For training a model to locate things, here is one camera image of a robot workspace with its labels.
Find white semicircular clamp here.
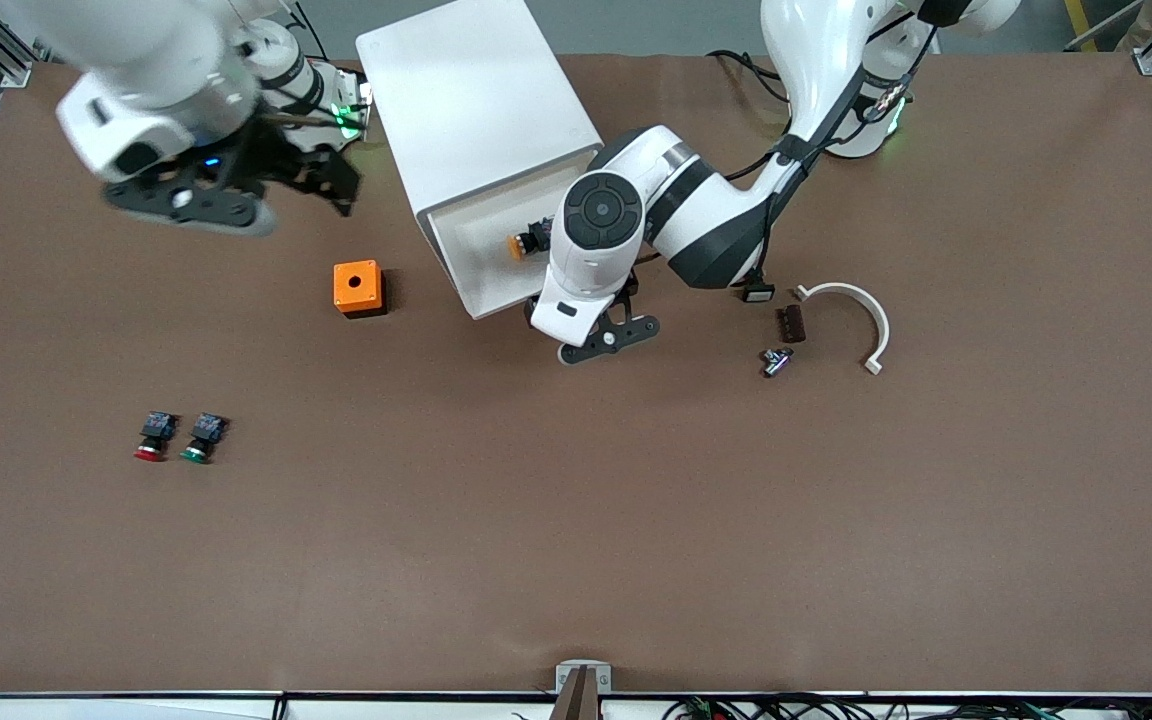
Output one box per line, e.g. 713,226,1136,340
793,282,891,376

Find green push button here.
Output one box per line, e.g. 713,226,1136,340
181,412,230,465

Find orange push button box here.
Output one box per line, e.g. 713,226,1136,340
333,260,388,319

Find yellow push button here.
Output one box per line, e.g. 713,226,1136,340
508,220,553,263

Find black arm base cables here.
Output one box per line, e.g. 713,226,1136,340
706,48,787,101

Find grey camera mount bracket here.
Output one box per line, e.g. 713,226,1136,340
554,660,613,720

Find red push button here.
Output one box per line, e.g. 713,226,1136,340
133,410,180,463

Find bundle of black cables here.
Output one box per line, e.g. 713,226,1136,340
661,693,1152,720

